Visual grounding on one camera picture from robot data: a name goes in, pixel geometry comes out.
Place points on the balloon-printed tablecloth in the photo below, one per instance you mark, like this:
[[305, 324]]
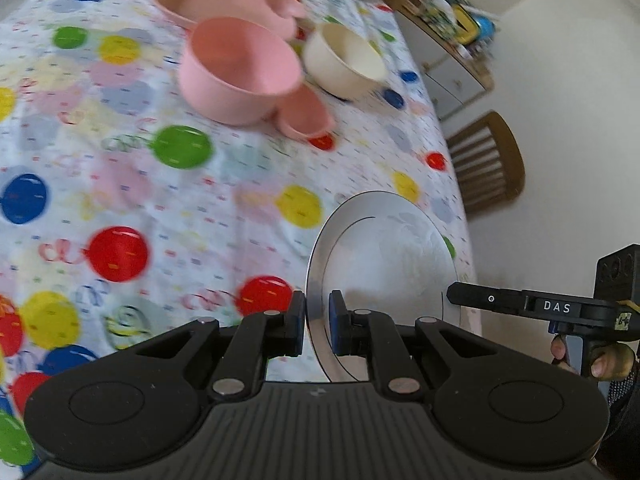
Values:
[[150, 185]]

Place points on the wooden chair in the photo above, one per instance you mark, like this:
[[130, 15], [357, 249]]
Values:
[[487, 160]]

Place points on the person's right forearm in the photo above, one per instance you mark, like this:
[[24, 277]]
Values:
[[622, 425]]

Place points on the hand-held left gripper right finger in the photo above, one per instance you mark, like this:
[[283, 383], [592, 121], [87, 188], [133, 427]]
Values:
[[336, 327]]

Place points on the cream bowl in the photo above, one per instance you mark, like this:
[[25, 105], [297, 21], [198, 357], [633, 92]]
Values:
[[345, 62]]

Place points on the white cabinet with wooden top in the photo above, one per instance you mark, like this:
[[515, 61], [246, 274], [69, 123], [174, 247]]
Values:
[[450, 75]]

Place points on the large pink bowl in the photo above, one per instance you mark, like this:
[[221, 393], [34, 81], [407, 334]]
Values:
[[235, 70]]

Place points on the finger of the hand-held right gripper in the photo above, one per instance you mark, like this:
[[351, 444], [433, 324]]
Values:
[[480, 297]]

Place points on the person's right hand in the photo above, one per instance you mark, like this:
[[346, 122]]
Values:
[[612, 362]]

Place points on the pink heart-shaped bowl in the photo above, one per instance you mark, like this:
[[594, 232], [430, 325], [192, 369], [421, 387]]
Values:
[[307, 115]]

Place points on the white round plate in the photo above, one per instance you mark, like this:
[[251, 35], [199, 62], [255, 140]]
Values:
[[385, 260]]

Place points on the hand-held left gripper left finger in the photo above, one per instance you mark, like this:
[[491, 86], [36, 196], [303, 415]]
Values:
[[296, 327]]

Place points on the yellow container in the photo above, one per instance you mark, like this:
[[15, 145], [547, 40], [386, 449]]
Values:
[[467, 24]]

